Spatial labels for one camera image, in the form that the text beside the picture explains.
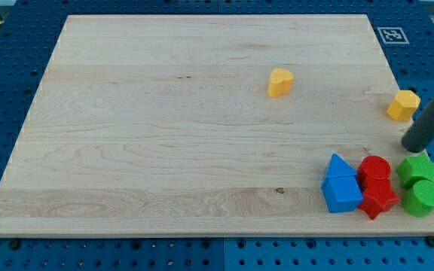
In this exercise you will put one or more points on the green cylinder block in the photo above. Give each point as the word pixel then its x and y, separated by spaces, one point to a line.
pixel 419 199

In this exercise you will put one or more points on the red star block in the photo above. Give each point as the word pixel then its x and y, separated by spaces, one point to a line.
pixel 378 197

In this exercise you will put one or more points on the blue cube block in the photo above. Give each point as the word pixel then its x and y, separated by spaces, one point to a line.
pixel 342 194

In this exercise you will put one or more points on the green star block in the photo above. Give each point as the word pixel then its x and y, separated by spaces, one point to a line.
pixel 415 168

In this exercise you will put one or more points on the yellow hexagon block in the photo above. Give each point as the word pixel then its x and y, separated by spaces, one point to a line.
pixel 403 105

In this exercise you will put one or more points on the white fiducial marker tag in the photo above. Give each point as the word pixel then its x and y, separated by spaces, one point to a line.
pixel 392 35

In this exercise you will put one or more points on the red cylinder block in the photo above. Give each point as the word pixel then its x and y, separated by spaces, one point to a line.
pixel 373 167

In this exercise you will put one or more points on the blue triangle block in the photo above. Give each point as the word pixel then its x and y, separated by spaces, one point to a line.
pixel 338 167

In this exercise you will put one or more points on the yellow heart block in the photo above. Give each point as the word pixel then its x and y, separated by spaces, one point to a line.
pixel 280 83

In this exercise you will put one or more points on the wooden board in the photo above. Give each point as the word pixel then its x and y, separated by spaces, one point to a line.
pixel 161 126

